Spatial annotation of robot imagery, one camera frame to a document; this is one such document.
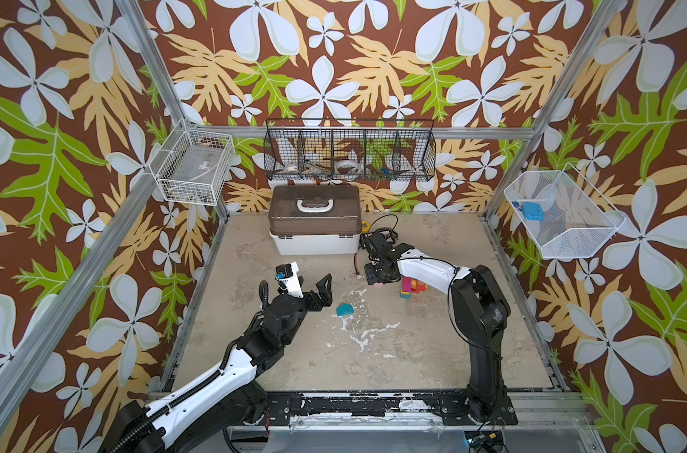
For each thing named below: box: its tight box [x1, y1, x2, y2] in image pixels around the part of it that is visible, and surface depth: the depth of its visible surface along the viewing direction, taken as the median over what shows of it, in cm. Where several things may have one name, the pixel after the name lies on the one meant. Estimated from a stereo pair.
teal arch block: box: [335, 302, 356, 317], surface depth 95 cm
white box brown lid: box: [268, 184, 363, 255], surface depth 97 cm
